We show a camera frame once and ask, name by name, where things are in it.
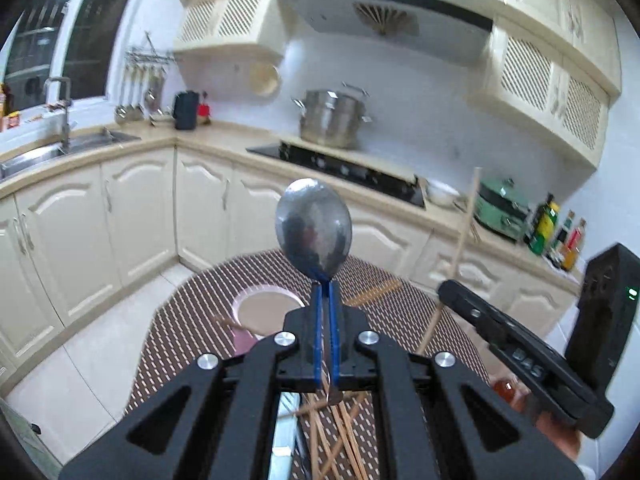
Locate wooden chopstick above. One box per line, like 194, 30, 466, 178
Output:
305, 393, 356, 479
416, 167, 482, 356
344, 278, 402, 308
212, 316, 267, 337
316, 392, 368, 479

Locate metal spoon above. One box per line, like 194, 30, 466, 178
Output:
274, 176, 354, 401

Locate lower kitchen cabinets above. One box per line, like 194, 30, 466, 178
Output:
1, 148, 578, 379

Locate kitchen cabinets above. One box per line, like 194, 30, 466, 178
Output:
1, 148, 578, 379
175, 0, 622, 168

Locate upper kitchen cabinets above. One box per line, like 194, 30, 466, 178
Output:
175, 0, 622, 168

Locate kitchen faucet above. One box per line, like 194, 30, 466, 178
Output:
44, 76, 73, 153

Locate person's right hand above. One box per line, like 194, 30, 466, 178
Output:
534, 411, 582, 462

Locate red oil bottle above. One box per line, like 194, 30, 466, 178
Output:
491, 378, 529, 413

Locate wooden chopstick on table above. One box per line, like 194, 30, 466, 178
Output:
316, 392, 368, 479
212, 316, 267, 337
344, 278, 402, 308
305, 393, 356, 479

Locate brown polka dot tablecloth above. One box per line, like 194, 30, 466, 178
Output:
124, 249, 489, 479

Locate pink utensil holder cup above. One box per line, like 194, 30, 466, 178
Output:
232, 285, 304, 356

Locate green sauce bottle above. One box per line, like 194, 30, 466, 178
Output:
528, 194, 560, 256

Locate green electric cooker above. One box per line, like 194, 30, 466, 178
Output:
474, 178, 529, 243

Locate black gas stove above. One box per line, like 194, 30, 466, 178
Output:
247, 141, 424, 208

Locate steel stock pot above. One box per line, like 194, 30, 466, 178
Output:
292, 81, 373, 150

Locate black electric kettle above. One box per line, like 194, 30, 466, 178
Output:
172, 90, 200, 131

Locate steel sink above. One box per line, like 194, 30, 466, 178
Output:
1, 128, 140, 180

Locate hanging utensil rack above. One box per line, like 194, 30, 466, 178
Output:
114, 32, 176, 125

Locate range hood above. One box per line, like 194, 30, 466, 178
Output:
279, 0, 494, 65

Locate window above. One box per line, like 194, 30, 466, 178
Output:
1, 0, 128, 110

